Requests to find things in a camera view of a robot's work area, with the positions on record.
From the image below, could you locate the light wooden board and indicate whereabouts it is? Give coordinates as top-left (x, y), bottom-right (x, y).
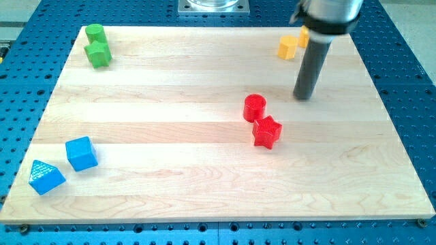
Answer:
top-left (1, 26), bottom-right (435, 224)

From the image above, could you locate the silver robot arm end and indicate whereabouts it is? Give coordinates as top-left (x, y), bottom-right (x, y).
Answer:
top-left (290, 0), bottom-right (363, 35)

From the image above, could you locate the red cylinder block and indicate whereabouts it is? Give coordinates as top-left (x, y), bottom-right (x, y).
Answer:
top-left (243, 94), bottom-right (266, 123)

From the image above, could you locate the blue triangle block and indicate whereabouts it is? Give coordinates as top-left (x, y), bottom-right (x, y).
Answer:
top-left (28, 160), bottom-right (66, 195)

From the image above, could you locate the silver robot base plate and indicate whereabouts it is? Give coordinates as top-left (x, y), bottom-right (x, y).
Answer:
top-left (178, 0), bottom-right (250, 16)

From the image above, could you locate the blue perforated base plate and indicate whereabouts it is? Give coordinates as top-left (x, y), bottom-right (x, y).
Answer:
top-left (1, 1), bottom-right (435, 244)

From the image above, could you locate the yellow hexagon block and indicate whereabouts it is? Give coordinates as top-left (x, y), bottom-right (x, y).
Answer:
top-left (277, 35), bottom-right (298, 60)

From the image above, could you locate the yellow block behind rod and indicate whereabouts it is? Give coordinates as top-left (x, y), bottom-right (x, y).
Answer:
top-left (298, 26), bottom-right (310, 48)

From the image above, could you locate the red star block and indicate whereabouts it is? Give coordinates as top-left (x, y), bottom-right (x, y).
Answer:
top-left (252, 116), bottom-right (283, 150)

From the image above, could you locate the green cylinder block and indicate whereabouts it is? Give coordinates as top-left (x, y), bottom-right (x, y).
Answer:
top-left (85, 23), bottom-right (108, 44)

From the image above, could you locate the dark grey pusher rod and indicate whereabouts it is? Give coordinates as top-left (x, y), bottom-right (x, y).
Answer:
top-left (293, 32), bottom-right (333, 101)

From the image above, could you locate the blue cube block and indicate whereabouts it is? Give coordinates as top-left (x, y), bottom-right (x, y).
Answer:
top-left (65, 136), bottom-right (98, 172)

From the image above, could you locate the green star block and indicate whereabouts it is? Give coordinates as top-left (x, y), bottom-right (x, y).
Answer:
top-left (84, 41), bottom-right (112, 68)

